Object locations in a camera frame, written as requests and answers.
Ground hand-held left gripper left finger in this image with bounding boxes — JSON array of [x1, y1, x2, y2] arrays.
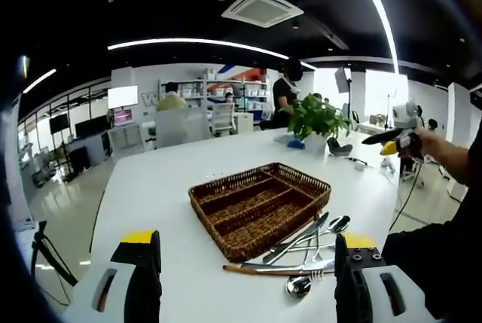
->
[[62, 229, 163, 323]]

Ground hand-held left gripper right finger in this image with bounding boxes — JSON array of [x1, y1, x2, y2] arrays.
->
[[334, 231, 438, 323]]

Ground steel table knife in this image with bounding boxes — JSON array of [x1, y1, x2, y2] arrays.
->
[[262, 212, 330, 264], [240, 260, 336, 270]]

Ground steel spoon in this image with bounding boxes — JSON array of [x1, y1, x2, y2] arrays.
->
[[269, 215, 351, 258], [285, 243, 336, 299]]

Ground brown wicker storage basket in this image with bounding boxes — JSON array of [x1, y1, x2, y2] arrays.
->
[[188, 162, 332, 264]]

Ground white storage shelves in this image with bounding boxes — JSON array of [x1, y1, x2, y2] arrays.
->
[[160, 78, 270, 123]]

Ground person's right hand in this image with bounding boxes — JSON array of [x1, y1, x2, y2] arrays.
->
[[415, 126, 440, 157]]

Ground grey padded object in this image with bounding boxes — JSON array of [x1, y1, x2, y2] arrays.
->
[[326, 136, 354, 157]]

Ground white plant pot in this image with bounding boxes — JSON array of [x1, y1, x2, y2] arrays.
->
[[303, 133, 328, 155]]

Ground green potted plant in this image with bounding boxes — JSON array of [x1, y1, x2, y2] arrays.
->
[[288, 93, 354, 142]]

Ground softbox light stand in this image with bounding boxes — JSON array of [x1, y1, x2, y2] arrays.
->
[[334, 66, 358, 120]]

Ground ceiling light strip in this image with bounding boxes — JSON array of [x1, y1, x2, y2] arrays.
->
[[107, 38, 317, 72], [346, 0, 400, 74], [22, 69, 57, 94]]

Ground black folding stand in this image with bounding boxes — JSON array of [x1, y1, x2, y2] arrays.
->
[[29, 220, 80, 287]]

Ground frosted white partition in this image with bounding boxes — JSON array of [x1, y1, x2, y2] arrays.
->
[[154, 107, 210, 149]]

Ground white office chair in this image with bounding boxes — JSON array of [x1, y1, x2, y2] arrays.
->
[[210, 102, 236, 136]]

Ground wide black monitor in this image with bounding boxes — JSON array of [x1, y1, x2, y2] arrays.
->
[[75, 115, 110, 138]]

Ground pink display screen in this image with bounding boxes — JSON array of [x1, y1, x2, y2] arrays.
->
[[112, 108, 135, 126]]

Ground ceiling air conditioner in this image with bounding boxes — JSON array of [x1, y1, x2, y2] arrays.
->
[[221, 0, 304, 29]]

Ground small black monitor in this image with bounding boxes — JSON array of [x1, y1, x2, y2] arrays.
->
[[50, 114, 71, 132]]

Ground white display screen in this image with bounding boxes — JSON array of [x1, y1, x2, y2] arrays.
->
[[108, 85, 139, 109]]

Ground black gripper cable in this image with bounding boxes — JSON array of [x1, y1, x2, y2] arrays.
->
[[389, 157, 425, 232]]

